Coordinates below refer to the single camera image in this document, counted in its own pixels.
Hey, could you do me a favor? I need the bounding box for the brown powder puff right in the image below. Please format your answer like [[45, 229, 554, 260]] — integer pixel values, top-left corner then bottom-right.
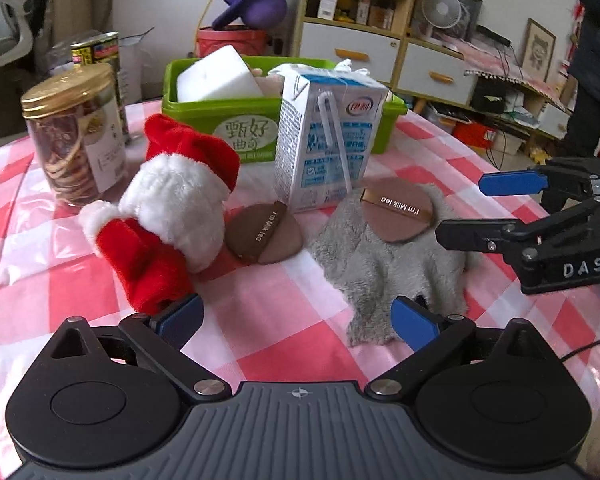
[[360, 178, 434, 243]]

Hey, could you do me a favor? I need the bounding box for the small white desk fan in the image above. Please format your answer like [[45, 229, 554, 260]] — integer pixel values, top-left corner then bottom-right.
[[422, 0, 462, 38]]

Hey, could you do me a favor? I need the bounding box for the red chips bucket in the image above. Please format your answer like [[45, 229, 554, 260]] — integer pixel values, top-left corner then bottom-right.
[[194, 25, 268, 58]]

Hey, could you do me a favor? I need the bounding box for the brown powder puff left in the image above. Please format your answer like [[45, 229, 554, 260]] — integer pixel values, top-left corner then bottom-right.
[[225, 200, 303, 266]]

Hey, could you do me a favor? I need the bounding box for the framed picture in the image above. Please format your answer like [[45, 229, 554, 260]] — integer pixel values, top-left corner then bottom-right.
[[521, 18, 556, 81]]

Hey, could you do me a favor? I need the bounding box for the purple bounce ball toy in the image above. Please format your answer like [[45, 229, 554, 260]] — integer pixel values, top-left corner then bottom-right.
[[211, 0, 288, 30]]

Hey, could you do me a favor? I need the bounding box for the brown powder puff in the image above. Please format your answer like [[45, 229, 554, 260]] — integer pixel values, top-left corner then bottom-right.
[[225, 200, 303, 266], [360, 178, 434, 243]]

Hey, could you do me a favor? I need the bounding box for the low white drawer cabinet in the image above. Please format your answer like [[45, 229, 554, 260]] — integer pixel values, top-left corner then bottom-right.
[[396, 40, 477, 106]]

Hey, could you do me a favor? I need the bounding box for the grey fluffy cloth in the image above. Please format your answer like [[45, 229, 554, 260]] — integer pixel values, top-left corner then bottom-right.
[[309, 188, 475, 347]]

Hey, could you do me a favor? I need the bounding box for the tall drink can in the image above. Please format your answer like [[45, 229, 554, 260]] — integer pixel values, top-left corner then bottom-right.
[[70, 30, 131, 143]]

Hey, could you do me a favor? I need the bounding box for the white foam sponge block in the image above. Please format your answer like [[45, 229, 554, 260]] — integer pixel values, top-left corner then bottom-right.
[[176, 46, 263, 103]]

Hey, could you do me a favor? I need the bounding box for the red santa plush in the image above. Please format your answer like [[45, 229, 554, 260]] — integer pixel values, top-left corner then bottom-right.
[[79, 114, 240, 315]]

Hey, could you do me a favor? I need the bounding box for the person in dark clothes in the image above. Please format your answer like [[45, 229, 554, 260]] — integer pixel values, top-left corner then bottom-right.
[[540, 0, 600, 216]]

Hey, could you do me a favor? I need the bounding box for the white paper shopping bag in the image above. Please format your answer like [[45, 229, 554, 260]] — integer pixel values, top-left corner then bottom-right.
[[42, 27, 154, 105]]

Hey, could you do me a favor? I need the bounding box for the tall wooden shelf cabinet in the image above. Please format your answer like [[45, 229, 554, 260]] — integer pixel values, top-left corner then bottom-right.
[[291, 0, 416, 90]]

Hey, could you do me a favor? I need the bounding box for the pink fluffy towel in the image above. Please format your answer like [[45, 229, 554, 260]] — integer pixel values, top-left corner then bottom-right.
[[254, 74, 285, 99]]

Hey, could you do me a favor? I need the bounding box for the blue white milk carton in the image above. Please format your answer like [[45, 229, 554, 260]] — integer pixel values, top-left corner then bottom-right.
[[274, 63, 389, 212]]

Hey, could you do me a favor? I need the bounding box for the green plastic bin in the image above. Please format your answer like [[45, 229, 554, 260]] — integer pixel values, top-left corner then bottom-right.
[[161, 56, 407, 164]]

